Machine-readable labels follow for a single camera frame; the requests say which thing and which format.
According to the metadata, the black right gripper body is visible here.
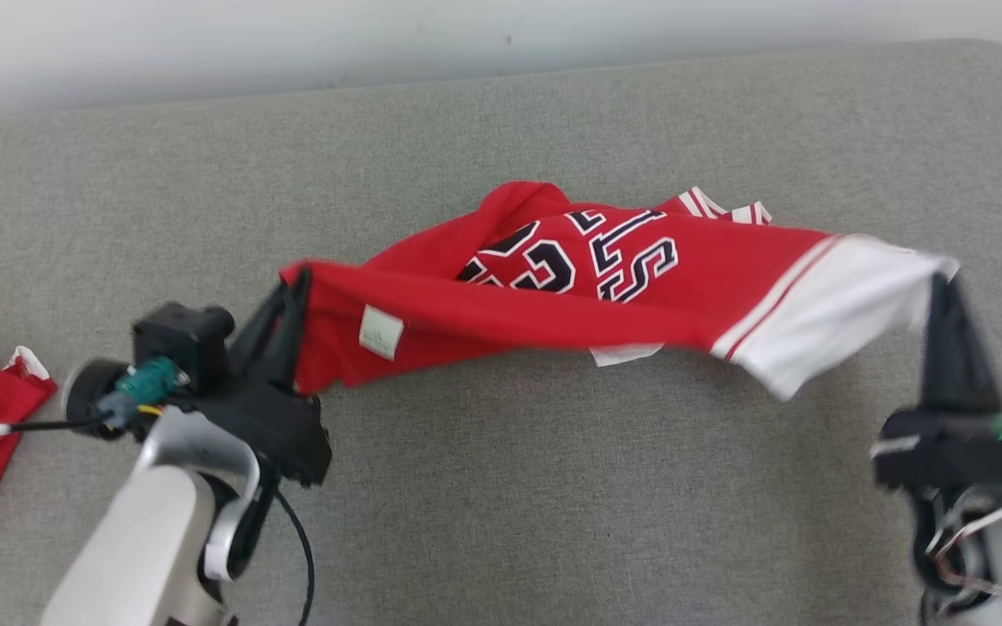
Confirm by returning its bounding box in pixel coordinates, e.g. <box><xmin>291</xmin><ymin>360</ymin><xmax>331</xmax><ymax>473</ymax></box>
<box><xmin>871</xmin><ymin>409</ymin><xmax>1002</xmax><ymax>492</ymax></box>

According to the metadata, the white red wire bundle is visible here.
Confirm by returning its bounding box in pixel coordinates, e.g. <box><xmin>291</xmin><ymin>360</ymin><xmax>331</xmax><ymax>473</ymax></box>
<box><xmin>925</xmin><ymin>491</ymin><xmax>1002</xmax><ymax>605</ymax></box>

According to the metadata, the thin black cable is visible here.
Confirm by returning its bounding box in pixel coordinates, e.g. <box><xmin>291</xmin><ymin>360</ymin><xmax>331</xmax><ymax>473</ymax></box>
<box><xmin>273</xmin><ymin>489</ymin><xmax>317</xmax><ymax>626</ymax></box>

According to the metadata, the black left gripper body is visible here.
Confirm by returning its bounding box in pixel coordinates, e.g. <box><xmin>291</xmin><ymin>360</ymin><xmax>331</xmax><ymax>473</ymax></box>
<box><xmin>179</xmin><ymin>374</ymin><xmax>332</xmax><ymax>486</ymax></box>

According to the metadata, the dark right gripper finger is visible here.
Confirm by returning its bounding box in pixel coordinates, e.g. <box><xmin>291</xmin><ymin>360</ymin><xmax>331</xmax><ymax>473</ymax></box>
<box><xmin>953</xmin><ymin>278</ymin><xmax>1002</xmax><ymax>411</ymax></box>
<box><xmin>918</xmin><ymin>274</ymin><xmax>963</xmax><ymax>411</ymax></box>

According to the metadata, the grey fabric sofa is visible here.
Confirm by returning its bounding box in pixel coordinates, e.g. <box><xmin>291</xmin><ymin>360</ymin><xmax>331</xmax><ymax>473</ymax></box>
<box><xmin>0</xmin><ymin>39</ymin><xmax>1002</xmax><ymax>626</ymax></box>

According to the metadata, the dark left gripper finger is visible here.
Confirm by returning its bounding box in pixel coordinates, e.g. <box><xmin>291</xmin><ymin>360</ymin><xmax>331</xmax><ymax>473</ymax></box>
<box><xmin>231</xmin><ymin>283</ymin><xmax>293</xmax><ymax>383</ymax></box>
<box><xmin>271</xmin><ymin>268</ymin><xmax>312</xmax><ymax>392</ymax></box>

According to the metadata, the red basketball jersey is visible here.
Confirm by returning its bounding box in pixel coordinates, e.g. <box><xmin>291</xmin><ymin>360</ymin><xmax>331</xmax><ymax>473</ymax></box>
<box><xmin>279</xmin><ymin>180</ymin><xmax>961</xmax><ymax>403</ymax></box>

